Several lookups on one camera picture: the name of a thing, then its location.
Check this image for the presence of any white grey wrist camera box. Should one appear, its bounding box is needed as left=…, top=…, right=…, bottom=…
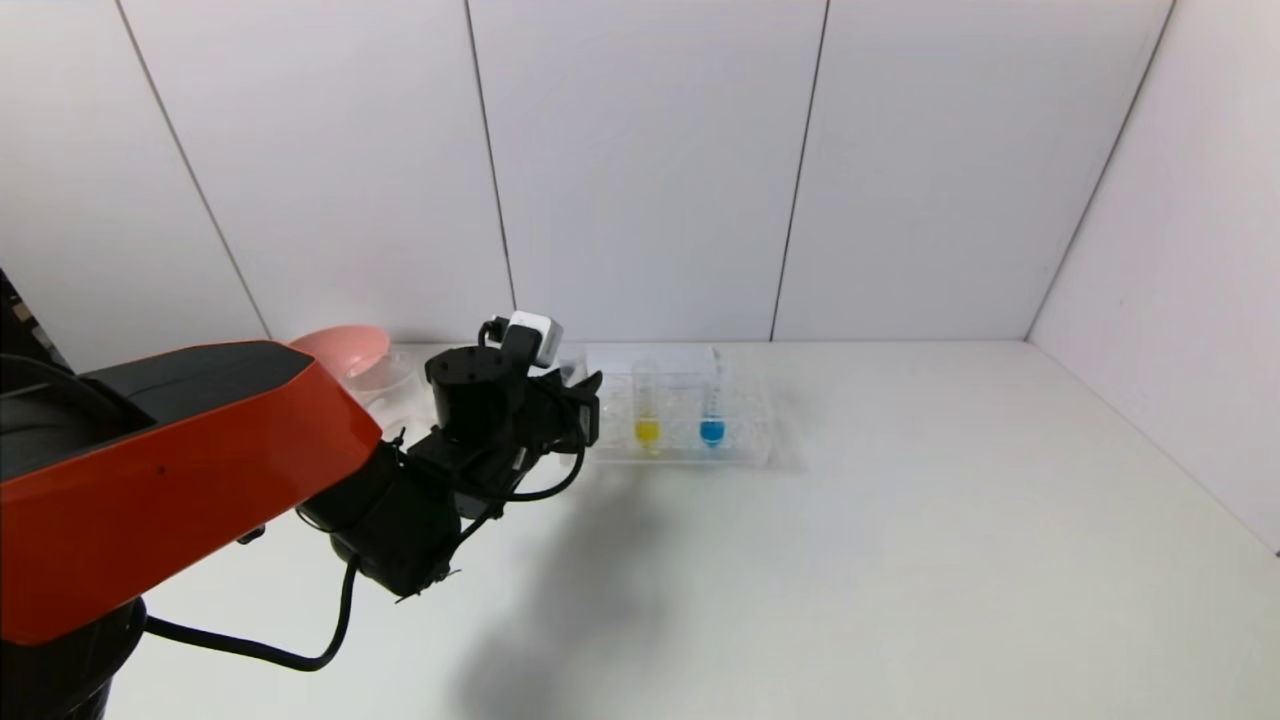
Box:
left=496, top=311, right=565, bottom=370

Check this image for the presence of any white paper sheet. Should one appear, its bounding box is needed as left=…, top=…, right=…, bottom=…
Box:
left=585, top=345, right=717, bottom=377

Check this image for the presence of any test tube with yellow pigment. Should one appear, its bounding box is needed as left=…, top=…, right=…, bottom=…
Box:
left=632, top=360, right=663, bottom=455

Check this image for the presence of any clear glass beaker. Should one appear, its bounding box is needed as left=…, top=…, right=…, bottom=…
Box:
left=345, top=349, right=433, bottom=433

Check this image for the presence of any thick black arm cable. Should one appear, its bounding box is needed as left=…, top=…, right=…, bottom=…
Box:
left=145, top=553, right=362, bottom=673

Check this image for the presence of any thin black camera cable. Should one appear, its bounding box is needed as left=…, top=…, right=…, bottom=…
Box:
left=468, top=440, right=589, bottom=523

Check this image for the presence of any clear plastic test tube rack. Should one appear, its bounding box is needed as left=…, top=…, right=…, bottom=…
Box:
left=575, top=345, right=776, bottom=468

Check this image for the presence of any pink plastic bowl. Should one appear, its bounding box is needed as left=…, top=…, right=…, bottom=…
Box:
left=289, top=324, right=392, bottom=378

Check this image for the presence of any test tube with blue pigment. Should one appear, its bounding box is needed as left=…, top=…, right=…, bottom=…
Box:
left=699, top=348, right=729, bottom=451

